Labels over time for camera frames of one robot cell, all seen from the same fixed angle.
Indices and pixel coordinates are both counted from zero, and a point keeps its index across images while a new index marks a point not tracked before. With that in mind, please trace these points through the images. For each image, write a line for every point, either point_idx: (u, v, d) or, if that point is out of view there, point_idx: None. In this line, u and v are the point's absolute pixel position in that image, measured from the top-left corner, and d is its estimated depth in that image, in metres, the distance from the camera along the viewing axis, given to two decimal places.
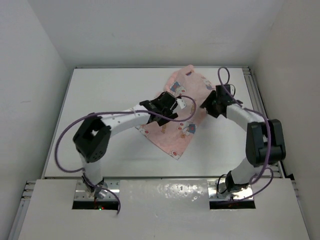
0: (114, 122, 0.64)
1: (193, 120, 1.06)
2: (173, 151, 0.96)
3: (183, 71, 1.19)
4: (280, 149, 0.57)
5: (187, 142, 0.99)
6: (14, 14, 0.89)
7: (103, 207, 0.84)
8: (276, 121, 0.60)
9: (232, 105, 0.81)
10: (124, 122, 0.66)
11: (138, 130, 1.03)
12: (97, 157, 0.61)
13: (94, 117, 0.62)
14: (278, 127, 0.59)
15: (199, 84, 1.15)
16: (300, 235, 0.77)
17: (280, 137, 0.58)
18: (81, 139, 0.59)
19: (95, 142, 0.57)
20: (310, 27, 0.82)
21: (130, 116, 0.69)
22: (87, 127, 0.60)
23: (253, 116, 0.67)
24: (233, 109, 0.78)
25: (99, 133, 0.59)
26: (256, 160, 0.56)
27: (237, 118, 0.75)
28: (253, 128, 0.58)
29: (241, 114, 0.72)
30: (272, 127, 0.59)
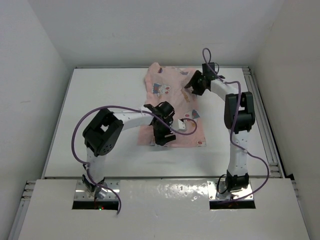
0: (125, 117, 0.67)
1: (192, 107, 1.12)
2: (197, 141, 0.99)
3: (154, 70, 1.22)
4: (251, 116, 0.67)
5: (200, 127, 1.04)
6: (14, 12, 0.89)
7: (103, 207, 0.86)
8: (249, 93, 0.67)
9: (214, 80, 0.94)
10: (133, 119, 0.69)
11: (155, 145, 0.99)
12: (106, 150, 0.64)
13: (106, 111, 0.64)
14: (249, 97, 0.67)
15: (175, 74, 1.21)
16: (301, 235, 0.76)
17: (251, 106, 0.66)
18: (93, 132, 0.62)
19: (106, 136, 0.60)
20: (310, 26, 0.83)
21: (137, 114, 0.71)
22: (99, 122, 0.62)
23: (231, 90, 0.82)
24: (215, 84, 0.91)
25: (111, 127, 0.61)
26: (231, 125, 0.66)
27: (219, 92, 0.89)
28: (229, 98, 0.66)
29: (221, 87, 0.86)
30: (245, 98, 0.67)
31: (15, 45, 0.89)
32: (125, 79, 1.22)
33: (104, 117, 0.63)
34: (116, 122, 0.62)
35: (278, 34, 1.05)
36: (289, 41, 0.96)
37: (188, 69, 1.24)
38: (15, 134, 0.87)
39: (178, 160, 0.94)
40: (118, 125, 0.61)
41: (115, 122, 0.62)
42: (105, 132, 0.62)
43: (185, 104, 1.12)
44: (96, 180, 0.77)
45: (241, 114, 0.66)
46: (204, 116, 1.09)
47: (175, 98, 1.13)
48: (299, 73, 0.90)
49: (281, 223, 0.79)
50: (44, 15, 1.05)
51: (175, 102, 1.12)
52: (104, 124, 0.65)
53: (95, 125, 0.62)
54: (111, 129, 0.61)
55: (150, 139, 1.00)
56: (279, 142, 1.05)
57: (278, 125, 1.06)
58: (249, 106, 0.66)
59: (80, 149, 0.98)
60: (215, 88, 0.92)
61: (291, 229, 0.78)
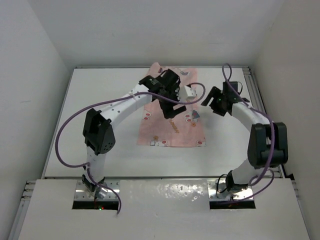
0: (114, 113, 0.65)
1: (192, 107, 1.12)
2: (198, 141, 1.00)
3: (154, 70, 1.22)
4: (283, 153, 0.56)
5: (200, 127, 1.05)
6: (13, 12, 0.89)
7: (103, 207, 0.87)
8: (281, 124, 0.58)
9: (237, 103, 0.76)
10: (124, 111, 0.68)
11: (155, 145, 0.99)
12: (107, 148, 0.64)
13: (92, 112, 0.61)
14: (282, 129, 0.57)
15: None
16: (301, 235, 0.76)
17: (283, 141, 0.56)
18: (89, 134, 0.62)
19: (100, 137, 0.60)
20: (311, 26, 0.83)
21: (130, 101, 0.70)
22: (90, 124, 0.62)
23: (258, 118, 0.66)
24: (237, 107, 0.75)
25: (101, 128, 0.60)
26: (257, 162, 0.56)
27: (241, 118, 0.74)
28: (257, 129, 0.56)
29: (248, 114, 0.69)
30: (277, 131, 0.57)
31: (15, 44, 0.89)
32: (125, 79, 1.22)
33: (93, 118, 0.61)
34: (105, 122, 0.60)
35: (278, 34, 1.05)
36: (289, 41, 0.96)
37: (189, 69, 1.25)
38: (15, 134, 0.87)
39: (178, 160, 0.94)
40: (107, 125, 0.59)
41: (103, 123, 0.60)
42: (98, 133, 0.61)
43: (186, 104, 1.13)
44: (96, 180, 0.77)
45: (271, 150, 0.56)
46: (204, 116, 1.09)
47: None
48: (299, 73, 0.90)
49: (281, 223, 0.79)
50: (44, 15, 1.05)
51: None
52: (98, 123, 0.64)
53: (89, 128, 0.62)
54: (101, 130, 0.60)
55: (150, 139, 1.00)
56: None
57: None
58: (281, 141, 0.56)
59: (80, 149, 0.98)
60: (236, 113, 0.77)
61: (291, 230, 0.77)
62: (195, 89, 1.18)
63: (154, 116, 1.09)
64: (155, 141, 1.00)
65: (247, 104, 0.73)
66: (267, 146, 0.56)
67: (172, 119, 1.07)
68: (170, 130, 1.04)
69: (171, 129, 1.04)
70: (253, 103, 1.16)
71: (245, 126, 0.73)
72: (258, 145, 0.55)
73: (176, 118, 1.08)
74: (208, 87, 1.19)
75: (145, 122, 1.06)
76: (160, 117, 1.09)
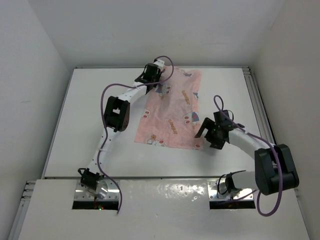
0: (127, 97, 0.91)
1: (193, 109, 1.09)
2: (196, 144, 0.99)
3: None
4: (292, 176, 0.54)
5: (199, 131, 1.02)
6: (13, 13, 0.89)
7: (103, 207, 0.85)
8: (284, 146, 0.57)
9: (234, 130, 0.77)
10: (133, 96, 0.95)
11: (152, 144, 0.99)
12: (124, 126, 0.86)
13: (112, 98, 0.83)
14: (286, 151, 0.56)
15: (177, 75, 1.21)
16: (300, 235, 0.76)
17: (290, 163, 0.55)
18: (110, 116, 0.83)
19: (122, 114, 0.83)
20: (311, 26, 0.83)
21: (135, 90, 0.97)
22: (111, 107, 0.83)
23: (259, 143, 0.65)
24: (235, 134, 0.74)
25: (123, 108, 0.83)
26: (269, 189, 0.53)
27: (240, 144, 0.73)
28: (262, 156, 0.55)
29: (247, 140, 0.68)
30: (281, 153, 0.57)
31: (15, 45, 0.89)
32: (125, 79, 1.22)
33: (113, 102, 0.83)
34: (124, 104, 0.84)
35: (278, 34, 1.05)
36: (289, 42, 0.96)
37: (192, 70, 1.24)
38: (15, 134, 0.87)
39: (178, 160, 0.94)
40: (126, 105, 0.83)
41: (123, 104, 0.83)
42: (119, 114, 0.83)
43: (185, 104, 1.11)
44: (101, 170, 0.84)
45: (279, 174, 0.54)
46: (204, 116, 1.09)
47: (175, 98, 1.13)
48: (299, 73, 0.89)
49: (281, 223, 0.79)
50: (44, 15, 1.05)
51: (174, 102, 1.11)
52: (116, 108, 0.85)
53: (110, 111, 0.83)
54: (123, 109, 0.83)
55: (148, 138, 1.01)
56: (279, 142, 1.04)
57: (278, 125, 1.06)
58: (288, 163, 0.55)
59: (80, 149, 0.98)
60: (234, 139, 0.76)
61: (292, 230, 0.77)
62: (197, 91, 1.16)
63: (153, 114, 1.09)
64: (153, 140, 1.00)
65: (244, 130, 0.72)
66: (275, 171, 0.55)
67: (170, 119, 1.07)
68: (168, 130, 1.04)
69: (169, 129, 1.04)
70: (253, 103, 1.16)
71: (245, 152, 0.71)
72: (266, 170, 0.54)
73: (174, 118, 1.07)
74: (208, 87, 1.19)
75: (144, 120, 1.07)
76: (159, 116, 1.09)
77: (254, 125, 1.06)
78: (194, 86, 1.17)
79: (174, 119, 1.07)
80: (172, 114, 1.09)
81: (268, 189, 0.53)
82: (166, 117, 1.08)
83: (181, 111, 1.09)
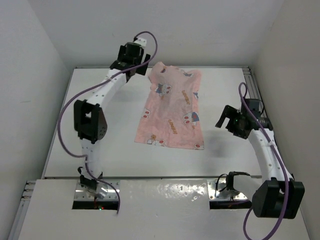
0: (100, 98, 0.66)
1: (193, 109, 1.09)
2: (195, 144, 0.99)
3: (157, 70, 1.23)
4: (290, 212, 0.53)
5: (199, 130, 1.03)
6: (13, 12, 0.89)
7: (103, 207, 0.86)
8: (301, 187, 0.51)
9: (257, 130, 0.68)
10: (107, 92, 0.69)
11: (152, 144, 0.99)
12: (101, 132, 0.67)
13: (79, 103, 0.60)
14: (299, 192, 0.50)
15: (178, 75, 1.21)
16: (299, 235, 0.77)
17: (296, 203, 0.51)
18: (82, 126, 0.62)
19: (95, 123, 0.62)
20: (311, 25, 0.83)
21: (109, 83, 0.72)
22: (80, 115, 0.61)
23: (275, 168, 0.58)
24: (257, 137, 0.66)
25: (93, 116, 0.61)
26: (260, 213, 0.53)
27: (256, 150, 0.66)
28: (270, 192, 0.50)
29: (265, 155, 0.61)
30: (292, 191, 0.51)
31: (15, 44, 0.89)
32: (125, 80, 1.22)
33: (81, 109, 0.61)
34: (95, 109, 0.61)
35: (278, 34, 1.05)
36: (289, 42, 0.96)
37: (192, 70, 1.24)
38: (15, 134, 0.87)
39: (178, 160, 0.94)
40: (98, 111, 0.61)
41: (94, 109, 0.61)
42: (91, 122, 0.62)
43: (185, 104, 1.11)
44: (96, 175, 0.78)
45: (279, 205, 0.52)
46: (204, 116, 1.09)
47: (175, 98, 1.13)
48: (299, 73, 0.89)
49: (280, 223, 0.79)
50: (44, 14, 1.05)
51: (174, 102, 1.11)
52: (86, 112, 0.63)
53: (79, 120, 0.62)
54: (95, 117, 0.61)
55: (148, 137, 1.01)
56: (279, 142, 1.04)
57: (278, 125, 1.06)
58: (293, 202, 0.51)
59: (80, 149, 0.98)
60: (253, 141, 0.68)
61: (292, 230, 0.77)
62: (197, 91, 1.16)
63: (153, 115, 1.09)
64: (153, 140, 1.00)
65: (270, 140, 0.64)
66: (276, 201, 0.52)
67: (170, 119, 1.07)
68: (168, 130, 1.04)
69: (168, 129, 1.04)
70: None
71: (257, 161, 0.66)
72: (267, 201, 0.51)
73: (174, 118, 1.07)
74: (208, 87, 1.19)
75: (144, 120, 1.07)
76: (159, 116, 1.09)
77: None
78: (194, 86, 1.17)
79: (174, 119, 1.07)
80: (172, 114, 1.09)
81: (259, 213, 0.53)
82: (166, 117, 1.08)
83: (181, 111, 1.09)
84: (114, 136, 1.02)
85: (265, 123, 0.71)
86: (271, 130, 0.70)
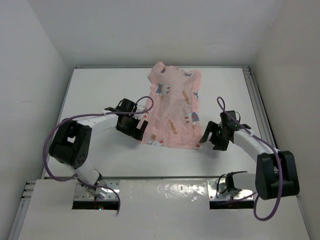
0: (90, 122, 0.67)
1: (193, 109, 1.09)
2: (195, 144, 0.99)
3: (158, 70, 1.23)
4: (293, 184, 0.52)
5: (199, 130, 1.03)
6: (13, 13, 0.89)
7: (103, 207, 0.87)
8: (289, 153, 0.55)
9: (239, 130, 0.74)
10: (99, 122, 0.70)
11: (152, 144, 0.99)
12: (81, 160, 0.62)
13: (68, 122, 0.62)
14: (290, 159, 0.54)
15: (178, 75, 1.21)
16: (299, 235, 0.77)
17: (293, 170, 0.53)
18: (60, 146, 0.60)
19: (76, 146, 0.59)
20: (311, 25, 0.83)
21: (102, 117, 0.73)
22: (64, 134, 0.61)
23: (263, 147, 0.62)
24: (239, 134, 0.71)
25: (77, 138, 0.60)
26: (267, 194, 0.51)
27: (243, 146, 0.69)
28: (264, 161, 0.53)
29: (250, 141, 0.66)
30: (284, 160, 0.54)
31: (15, 45, 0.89)
32: (125, 79, 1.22)
33: (68, 127, 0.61)
34: (82, 129, 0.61)
35: (278, 34, 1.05)
36: (289, 42, 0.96)
37: (192, 70, 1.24)
38: (15, 135, 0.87)
39: (178, 160, 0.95)
40: (83, 133, 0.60)
41: (80, 130, 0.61)
42: (72, 144, 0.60)
43: (185, 104, 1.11)
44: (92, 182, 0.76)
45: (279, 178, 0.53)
46: (204, 116, 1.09)
47: (175, 98, 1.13)
48: (299, 73, 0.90)
49: (281, 223, 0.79)
50: (44, 15, 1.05)
51: (174, 102, 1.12)
52: (71, 136, 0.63)
53: (61, 139, 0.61)
54: (78, 138, 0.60)
55: (148, 137, 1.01)
56: (279, 142, 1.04)
57: (278, 125, 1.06)
58: (290, 170, 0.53)
59: None
60: (237, 140, 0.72)
61: (292, 230, 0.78)
62: (197, 91, 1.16)
63: (153, 115, 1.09)
64: (153, 140, 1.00)
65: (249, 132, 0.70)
66: (276, 176, 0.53)
67: (170, 119, 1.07)
68: (168, 130, 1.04)
69: (168, 129, 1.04)
70: (253, 102, 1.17)
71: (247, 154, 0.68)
72: (265, 172, 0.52)
73: (174, 118, 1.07)
74: (208, 87, 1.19)
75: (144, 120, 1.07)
76: (159, 116, 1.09)
77: (254, 125, 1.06)
78: (194, 86, 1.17)
79: (174, 119, 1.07)
80: (172, 114, 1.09)
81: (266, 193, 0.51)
82: (166, 117, 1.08)
83: (181, 111, 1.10)
84: (114, 136, 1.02)
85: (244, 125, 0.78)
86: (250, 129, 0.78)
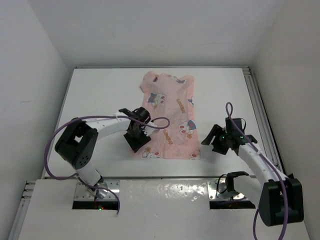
0: (99, 125, 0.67)
1: (189, 117, 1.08)
2: (191, 154, 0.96)
3: (149, 78, 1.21)
4: (298, 211, 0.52)
5: (196, 139, 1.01)
6: (13, 13, 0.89)
7: (103, 207, 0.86)
8: (296, 181, 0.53)
9: (245, 144, 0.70)
10: (108, 126, 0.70)
11: (147, 157, 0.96)
12: (82, 162, 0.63)
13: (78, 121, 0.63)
14: (298, 189, 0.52)
15: (171, 83, 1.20)
16: (300, 235, 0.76)
17: (299, 200, 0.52)
18: (66, 144, 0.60)
19: (80, 147, 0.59)
20: (311, 25, 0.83)
21: (113, 120, 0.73)
22: (71, 132, 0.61)
23: (270, 170, 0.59)
24: (245, 150, 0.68)
25: (83, 138, 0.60)
26: (271, 221, 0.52)
27: (249, 164, 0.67)
28: (271, 191, 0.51)
29: (258, 163, 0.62)
30: (291, 189, 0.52)
31: (15, 45, 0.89)
32: (125, 80, 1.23)
33: (76, 127, 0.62)
34: (90, 131, 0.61)
35: (278, 35, 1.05)
36: (289, 42, 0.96)
37: (186, 76, 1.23)
38: (15, 134, 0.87)
39: (178, 160, 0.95)
40: (91, 134, 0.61)
41: (88, 131, 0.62)
42: (78, 143, 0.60)
43: (180, 114, 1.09)
44: (91, 184, 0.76)
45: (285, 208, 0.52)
46: (204, 117, 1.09)
47: (170, 108, 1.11)
48: (299, 74, 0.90)
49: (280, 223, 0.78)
50: (43, 15, 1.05)
51: (170, 112, 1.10)
52: (78, 135, 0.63)
53: (67, 138, 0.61)
54: (85, 140, 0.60)
55: (142, 150, 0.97)
56: (279, 142, 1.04)
57: (278, 125, 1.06)
58: (296, 200, 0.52)
59: None
60: (243, 155, 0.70)
61: (292, 230, 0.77)
62: (191, 98, 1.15)
63: None
64: (148, 153, 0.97)
65: (257, 149, 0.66)
66: (281, 205, 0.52)
67: (165, 129, 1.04)
68: (162, 140, 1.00)
69: (164, 139, 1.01)
70: (253, 103, 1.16)
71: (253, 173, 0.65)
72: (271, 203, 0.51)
73: (169, 128, 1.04)
74: (208, 87, 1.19)
75: None
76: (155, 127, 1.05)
77: (255, 125, 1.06)
78: (188, 93, 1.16)
79: (170, 129, 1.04)
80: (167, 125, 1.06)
81: (270, 222, 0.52)
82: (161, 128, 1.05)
83: (177, 121, 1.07)
84: (114, 136, 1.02)
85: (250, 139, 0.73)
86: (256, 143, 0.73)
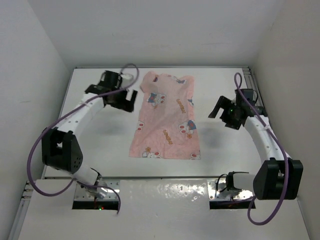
0: (72, 123, 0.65)
1: (189, 117, 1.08)
2: (191, 154, 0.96)
3: (149, 79, 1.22)
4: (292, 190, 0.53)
5: (196, 140, 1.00)
6: (13, 13, 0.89)
7: (103, 207, 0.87)
8: (299, 163, 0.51)
9: (252, 117, 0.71)
10: (81, 119, 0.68)
11: (147, 157, 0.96)
12: (77, 163, 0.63)
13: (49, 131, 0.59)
14: (298, 171, 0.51)
15: (171, 83, 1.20)
16: (300, 235, 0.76)
17: (297, 181, 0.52)
18: (51, 157, 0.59)
19: (66, 154, 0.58)
20: (311, 25, 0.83)
21: (83, 110, 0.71)
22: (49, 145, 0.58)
23: (273, 147, 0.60)
24: (252, 123, 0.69)
25: (64, 145, 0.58)
26: (262, 195, 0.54)
27: (254, 137, 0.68)
28: (270, 170, 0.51)
29: (262, 138, 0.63)
30: (291, 170, 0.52)
31: (15, 44, 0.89)
32: None
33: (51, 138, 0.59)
34: (66, 136, 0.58)
35: (277, 35, 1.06)
36: (289, 42, 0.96)
37: (186, 76, 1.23)
38: (15, 134, 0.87)
39: (178, 160, 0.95)
40: (69, 139, 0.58)
41: (65, 137, 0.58)
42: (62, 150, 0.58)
43: (181, 114, 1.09)
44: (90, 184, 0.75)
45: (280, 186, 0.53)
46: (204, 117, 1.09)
47: (170, 108, 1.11)
48: (299, 73, 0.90)
49: (280, 223, 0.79)
50: (43, 14, 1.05)
51: (170, 112, 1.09)
52: (59, 142, 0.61)
53: (49, 151, 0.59)
54: (66, 146, 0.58)
55: (142, 150, 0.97)
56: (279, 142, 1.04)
57: (278, 125, 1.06)
58: (294, 181, 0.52)
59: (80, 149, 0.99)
60: (249, 127, 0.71)
61: (292, 229, 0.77)
62: (191, 98, 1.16)
63: (148, 127, 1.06)
64: (148, 153, 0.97)
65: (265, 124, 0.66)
66: (278, 183, 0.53)
67: (165, 129, 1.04)
68: (162, 140, 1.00)
69: (164, 139, 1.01)
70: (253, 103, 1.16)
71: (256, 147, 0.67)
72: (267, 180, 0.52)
73: (169, 128, 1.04)
74: (208, 87, 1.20)
75: (139, 132, 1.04)
76: (154, 127, 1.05)
77: None
78: (188, 93, 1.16)
79: (170, 129, 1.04)
80: (167, 124, 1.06)
81: (262, 195, 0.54)
82: (161, 127, 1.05)
83: (177, 120, 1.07)
84: (114, 136, 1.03)
85: (260, 111, 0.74)
86: (266, 116, 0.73)
